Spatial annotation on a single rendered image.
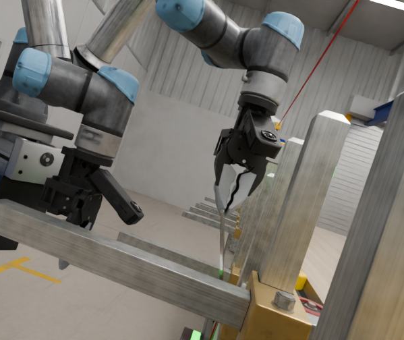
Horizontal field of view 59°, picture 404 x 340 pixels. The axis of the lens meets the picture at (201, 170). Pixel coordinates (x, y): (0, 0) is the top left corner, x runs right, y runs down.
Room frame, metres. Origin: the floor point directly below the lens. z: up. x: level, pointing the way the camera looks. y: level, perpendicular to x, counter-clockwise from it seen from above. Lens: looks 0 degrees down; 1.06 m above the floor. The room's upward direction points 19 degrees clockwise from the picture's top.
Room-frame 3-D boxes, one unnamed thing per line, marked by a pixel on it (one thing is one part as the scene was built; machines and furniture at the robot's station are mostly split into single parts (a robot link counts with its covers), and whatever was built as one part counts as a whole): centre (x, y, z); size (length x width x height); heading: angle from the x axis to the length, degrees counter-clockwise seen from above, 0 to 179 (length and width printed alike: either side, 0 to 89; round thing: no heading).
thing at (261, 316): (0.36, -0.11, 0.95); 0.14 x 0.06 x 0.05; 173
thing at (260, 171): (0.62, -0.08, 1.09); 0.05 x 0.02 x 0.09; 103
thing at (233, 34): (0.69, 0.03, 1.31); 0.11 x 0.11 x 0.08; 50
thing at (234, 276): (0.86, -0.17, 0.84); 0.14 x 0.06 x 0.05; 173
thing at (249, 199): (1.87, -0.29, 0.89); 0.04 x 0.04 x 0.48; 83
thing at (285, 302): (0.31, -0.11, 0.98); 0.02 x 0.02 x 0.01
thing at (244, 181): (0.64, -0.07, 1.04); 0.06 x 0.03 x 0.09; 13
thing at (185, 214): (1.85, -0.20, 0.80); 0.44 x 0.03 x 0.04; 83
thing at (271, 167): (1.14, -0.21, 0.93); 0.05 x 0.05 x 0.45; 83
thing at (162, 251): (0.85, -0.08, 0.84); 0.44 x 0.03 x 0.04; 83
